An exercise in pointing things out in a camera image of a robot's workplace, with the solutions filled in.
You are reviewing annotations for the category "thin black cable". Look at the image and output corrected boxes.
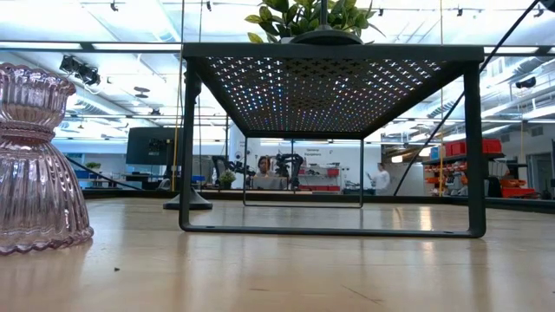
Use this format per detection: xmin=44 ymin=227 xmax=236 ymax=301
xmin=63 ymin=154 xmax=145 ymax=192
xmin=392 ymin=0 xmax=543 ymax=197

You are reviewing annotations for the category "pink ribbed glass candle holder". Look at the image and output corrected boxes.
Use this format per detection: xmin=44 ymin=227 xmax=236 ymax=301
xmin=0 ymin=62 xmax=95 ymax=256

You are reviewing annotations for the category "yellow hanging cable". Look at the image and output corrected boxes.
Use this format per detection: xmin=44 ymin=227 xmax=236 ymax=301
xmin=171 ymin=60 xmax=183 ymax=192

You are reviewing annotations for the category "black storage rack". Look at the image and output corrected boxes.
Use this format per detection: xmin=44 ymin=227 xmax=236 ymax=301
xmin=422 ymin=138 xmax=528 ymax=198

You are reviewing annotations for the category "black perforated metal shelf riser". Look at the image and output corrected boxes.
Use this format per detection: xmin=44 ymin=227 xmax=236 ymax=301
xmin=178 ymin=42 xmax=487 ymax=239

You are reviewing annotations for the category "green artificial leafy plant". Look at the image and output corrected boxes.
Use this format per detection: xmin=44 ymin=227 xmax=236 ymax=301
xmin=244 ymin=0 xmax=386 ymax=44

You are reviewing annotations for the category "black tall candlestick holder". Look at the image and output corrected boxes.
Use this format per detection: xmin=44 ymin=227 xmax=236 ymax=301
xmin=162 ymin=71 xmax=213 ymax=211
xmin=289 ymin=0 xmax=364 ymax=46

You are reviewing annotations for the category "yellow pole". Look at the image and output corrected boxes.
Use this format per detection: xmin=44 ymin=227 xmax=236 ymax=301
xmin=438 ymin=142 xmax=446 ymax=197

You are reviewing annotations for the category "small background potted plant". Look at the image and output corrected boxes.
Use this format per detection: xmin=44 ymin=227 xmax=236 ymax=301
xmin=219 ymin=170 xmax=237 ymax=191

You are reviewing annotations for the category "orange storage bin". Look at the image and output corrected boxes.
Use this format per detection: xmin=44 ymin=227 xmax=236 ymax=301
xmin=501 ymin=186 xmax=537 ymax=199

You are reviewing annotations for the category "black computer monitor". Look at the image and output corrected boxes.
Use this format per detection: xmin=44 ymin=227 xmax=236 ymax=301
xmin=126 ymin=127 xmax=183 ymax=166

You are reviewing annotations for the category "person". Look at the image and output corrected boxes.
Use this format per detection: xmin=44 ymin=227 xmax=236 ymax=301
xmin=255 ymin=155 xmax=274 ymax=178
xmin=367 ymin=162 xmax=391 ymax=195

